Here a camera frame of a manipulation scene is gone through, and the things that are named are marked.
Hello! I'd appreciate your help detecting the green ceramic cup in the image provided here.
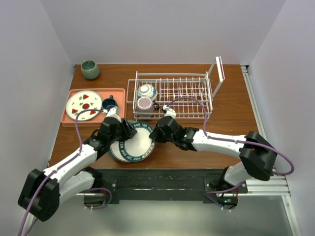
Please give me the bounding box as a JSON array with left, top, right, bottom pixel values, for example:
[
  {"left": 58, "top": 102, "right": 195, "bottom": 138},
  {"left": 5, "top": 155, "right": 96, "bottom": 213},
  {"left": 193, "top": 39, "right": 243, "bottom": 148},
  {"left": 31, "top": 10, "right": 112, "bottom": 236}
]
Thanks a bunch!
[{"left": 81, "top": 60, "right": 100, "bottom": 80}]

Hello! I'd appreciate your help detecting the blue floral ceramic bowl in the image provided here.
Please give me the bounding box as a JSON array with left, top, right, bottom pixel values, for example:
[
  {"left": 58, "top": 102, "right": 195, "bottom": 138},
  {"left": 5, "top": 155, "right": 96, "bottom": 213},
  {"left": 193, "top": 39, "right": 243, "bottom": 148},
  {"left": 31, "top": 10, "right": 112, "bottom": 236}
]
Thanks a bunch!
[{"left": 137, "top": 84, "right": 158, "bottom": 101}]

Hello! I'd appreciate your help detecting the watermelon pattern white plate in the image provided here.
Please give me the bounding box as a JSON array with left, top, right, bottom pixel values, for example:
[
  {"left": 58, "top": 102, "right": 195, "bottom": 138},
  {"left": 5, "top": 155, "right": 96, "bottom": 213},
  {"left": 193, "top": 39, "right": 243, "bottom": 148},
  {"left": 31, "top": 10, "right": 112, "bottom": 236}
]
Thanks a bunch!
[{"left": 65, "top": 90, "right": 102, "bottom": 121}]

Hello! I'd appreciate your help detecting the green rimmed white plate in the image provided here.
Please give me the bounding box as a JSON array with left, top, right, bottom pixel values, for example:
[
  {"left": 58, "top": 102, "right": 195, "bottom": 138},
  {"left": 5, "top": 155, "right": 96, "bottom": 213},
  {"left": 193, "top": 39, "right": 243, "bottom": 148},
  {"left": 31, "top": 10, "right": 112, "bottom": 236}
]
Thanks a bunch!
[{"left": 117, "top": 121, "right": 156, "bottom": 163}]

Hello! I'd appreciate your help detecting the dark blue small mug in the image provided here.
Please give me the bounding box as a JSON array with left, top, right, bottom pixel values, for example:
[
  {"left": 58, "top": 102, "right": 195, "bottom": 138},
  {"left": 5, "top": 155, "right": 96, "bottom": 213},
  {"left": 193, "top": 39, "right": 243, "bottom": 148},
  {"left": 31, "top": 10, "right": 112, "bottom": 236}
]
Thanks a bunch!
[{"left": 102, "top": 95, "right": 118, "bottom": 111}]

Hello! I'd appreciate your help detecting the purple mug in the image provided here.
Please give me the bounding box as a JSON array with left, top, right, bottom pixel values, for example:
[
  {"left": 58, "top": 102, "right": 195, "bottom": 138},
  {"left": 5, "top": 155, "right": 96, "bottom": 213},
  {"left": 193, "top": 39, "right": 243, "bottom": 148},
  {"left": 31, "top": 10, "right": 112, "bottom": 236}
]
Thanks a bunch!
[{"left": 136, "top": 97, "right": 160, "bottom": 118}]

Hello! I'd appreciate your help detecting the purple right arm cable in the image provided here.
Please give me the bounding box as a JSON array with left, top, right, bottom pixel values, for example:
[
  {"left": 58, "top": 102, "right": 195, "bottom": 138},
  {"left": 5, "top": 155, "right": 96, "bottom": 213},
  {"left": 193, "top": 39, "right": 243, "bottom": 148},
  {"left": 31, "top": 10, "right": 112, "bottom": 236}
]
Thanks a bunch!
[{"left": 163, "top": 96, "right": 295, "bottom": 211}]

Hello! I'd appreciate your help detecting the red Chinese text white plate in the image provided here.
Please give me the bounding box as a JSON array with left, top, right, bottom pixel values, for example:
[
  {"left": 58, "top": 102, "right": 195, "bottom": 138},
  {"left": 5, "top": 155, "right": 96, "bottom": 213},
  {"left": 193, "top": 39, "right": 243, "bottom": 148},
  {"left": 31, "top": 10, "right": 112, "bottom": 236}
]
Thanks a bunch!
[{"left": 109, "top": 142, "right": 128, "bottom": 163}]

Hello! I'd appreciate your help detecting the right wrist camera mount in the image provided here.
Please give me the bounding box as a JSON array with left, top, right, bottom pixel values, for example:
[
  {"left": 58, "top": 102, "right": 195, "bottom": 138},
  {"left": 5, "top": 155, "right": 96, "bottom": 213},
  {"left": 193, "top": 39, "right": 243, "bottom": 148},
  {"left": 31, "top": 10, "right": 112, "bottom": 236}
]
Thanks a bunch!
[{"left": 162, "top": 105, "right": 176, "bottom": 118}]

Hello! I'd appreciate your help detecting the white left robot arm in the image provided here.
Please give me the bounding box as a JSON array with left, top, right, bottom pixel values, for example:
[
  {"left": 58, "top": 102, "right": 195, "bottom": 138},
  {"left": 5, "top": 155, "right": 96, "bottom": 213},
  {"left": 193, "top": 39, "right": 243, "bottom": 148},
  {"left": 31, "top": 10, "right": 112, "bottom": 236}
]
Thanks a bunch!
[{"left": 18, "top": 117, "right": 137, "bottom": 222}]

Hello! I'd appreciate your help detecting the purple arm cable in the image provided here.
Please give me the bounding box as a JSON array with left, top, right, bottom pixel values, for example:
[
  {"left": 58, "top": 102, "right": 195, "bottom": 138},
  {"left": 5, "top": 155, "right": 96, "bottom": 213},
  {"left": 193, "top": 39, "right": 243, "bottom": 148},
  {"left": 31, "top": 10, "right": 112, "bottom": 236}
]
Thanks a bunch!
[
  {"left": 163, "top": 96, "right": 295, "bottom": 211},
  {"left": 17, "top": 109, "right": 114, "bottom": 236}
]

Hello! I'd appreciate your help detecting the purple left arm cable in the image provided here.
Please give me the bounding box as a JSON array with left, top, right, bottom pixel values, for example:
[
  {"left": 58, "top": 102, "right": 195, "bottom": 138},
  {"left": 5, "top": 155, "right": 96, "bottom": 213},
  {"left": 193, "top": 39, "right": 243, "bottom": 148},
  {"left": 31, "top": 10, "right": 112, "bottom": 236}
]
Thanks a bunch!
[{"left": 17, "top": 109, "right": 114, "bottom": 236}]

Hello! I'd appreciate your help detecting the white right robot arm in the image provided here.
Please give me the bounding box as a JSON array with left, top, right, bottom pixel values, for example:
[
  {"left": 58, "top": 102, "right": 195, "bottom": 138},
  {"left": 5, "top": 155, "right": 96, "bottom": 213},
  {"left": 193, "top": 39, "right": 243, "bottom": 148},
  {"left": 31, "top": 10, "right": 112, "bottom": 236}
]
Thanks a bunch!
[{"left": 149, "top": 116, "right": 277, "bottom": 193}]

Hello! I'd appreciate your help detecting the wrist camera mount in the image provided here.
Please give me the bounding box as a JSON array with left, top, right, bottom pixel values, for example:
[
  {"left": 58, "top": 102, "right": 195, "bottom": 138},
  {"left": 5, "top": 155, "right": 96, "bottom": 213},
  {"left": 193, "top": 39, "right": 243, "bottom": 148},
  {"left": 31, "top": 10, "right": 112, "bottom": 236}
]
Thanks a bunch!
[
  {"left": 162, "top": 105, "right": 176, "bottom": 118},
  {"left": 102, "top": 106, "right": 120, "bottom": 120}
]

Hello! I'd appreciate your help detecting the white wire dish rack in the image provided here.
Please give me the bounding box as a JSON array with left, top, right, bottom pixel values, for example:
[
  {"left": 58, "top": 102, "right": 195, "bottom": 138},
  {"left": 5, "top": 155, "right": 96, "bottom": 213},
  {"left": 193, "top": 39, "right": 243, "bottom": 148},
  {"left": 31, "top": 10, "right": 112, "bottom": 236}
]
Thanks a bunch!
[{"left": 126, "top": 57, "right": 225, "bottom": 120}]

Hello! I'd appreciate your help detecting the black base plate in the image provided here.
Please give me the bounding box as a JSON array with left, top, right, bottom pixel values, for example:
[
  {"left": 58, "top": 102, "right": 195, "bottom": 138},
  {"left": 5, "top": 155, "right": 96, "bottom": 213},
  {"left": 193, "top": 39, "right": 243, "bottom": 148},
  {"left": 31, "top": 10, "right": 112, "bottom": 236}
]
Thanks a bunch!
[{"left": 84, "top": 167, "right": 248, "bottom": 209}]

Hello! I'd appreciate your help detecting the salmon pink tray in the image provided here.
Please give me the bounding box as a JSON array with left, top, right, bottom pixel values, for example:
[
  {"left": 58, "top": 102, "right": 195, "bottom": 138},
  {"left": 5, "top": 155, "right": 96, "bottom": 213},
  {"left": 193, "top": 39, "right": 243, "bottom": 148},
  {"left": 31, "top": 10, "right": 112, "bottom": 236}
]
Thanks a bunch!
[{"left": 61, "top": 88, "right": 126, "bottom": 127}]

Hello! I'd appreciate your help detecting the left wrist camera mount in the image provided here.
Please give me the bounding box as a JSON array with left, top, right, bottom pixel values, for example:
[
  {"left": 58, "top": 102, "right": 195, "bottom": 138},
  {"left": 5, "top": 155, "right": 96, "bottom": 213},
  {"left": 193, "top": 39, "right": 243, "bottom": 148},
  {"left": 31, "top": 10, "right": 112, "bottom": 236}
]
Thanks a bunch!
[{"left": 102, "top": 106, "right": 120, "bottom": 120}]

